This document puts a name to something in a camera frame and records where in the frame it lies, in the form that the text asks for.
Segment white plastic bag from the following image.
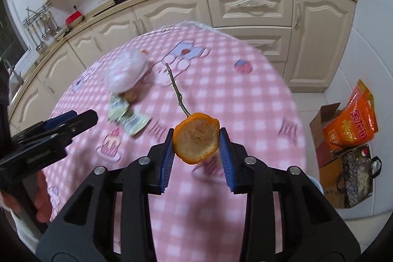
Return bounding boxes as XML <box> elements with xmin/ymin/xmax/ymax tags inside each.
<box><xmin>104</xmin><ymin>49</ymin><xmax>148</xmax><ymax>94</ymax></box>

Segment cream lower kitchen cabinets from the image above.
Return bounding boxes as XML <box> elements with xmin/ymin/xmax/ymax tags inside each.
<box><xmin>7</xmin><ymin>0</ymin><xmax>360</xmax><ymax>134</ymax></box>

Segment orange rice bag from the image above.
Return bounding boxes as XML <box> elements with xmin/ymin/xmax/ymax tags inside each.
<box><xmin>323</xmin><ymin>79</ymin><xmax>378</xmax><ymax>150</ymax></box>

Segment red container on counter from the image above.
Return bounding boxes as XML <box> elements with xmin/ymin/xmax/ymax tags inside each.
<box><xmin>65</xmin><ymin>11</ymin><xmax>83</xmax><ymax>28</ymax></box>

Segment black patterned bag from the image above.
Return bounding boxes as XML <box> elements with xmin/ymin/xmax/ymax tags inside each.
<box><xmin>337</xmin><ymin>144</ymin><xmax>382</xmax><ymax>209</ymax></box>

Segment left hand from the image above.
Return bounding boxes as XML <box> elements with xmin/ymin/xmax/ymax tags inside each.
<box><xmin>1</xmin><ymin>171</ymin><xmax>52</xmax><ymax>223</ymax></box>

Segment pink checkered tablecloth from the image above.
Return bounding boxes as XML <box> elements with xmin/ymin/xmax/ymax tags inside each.
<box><xmin>45</xmin><ymin>22</ymin><xmax>306</xmax><ymax>261</ymax></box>

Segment cardboard box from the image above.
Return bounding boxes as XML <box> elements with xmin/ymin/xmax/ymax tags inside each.
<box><xmin>310</xmin><ymin>103</ymin><xmax>355</xmax><ymax>209</ymax></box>

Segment utensil rack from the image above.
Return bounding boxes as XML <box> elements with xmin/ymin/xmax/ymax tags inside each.
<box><xmin>23</xmin><ymin>3</ymin><xmax>61</xmax><ymax>54</ymax></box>

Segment oil bottle red cap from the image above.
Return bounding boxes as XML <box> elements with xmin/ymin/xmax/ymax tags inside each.
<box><xmin>354</xmin><ymin>146</ymin><xmax>371</xmax><ymax>171</ymax></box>

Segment orange peel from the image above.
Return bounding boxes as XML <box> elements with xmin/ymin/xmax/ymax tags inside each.
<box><xmin>165</xmin><ymin>63</ymin><xmax>220</xmax><ymax>165</ymax></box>

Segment green paper scraps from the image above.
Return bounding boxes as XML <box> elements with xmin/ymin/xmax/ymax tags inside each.
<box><xmin>107</xmin><ymin>93</ymin><xmax>151</xmax><ymax>136</ymax></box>

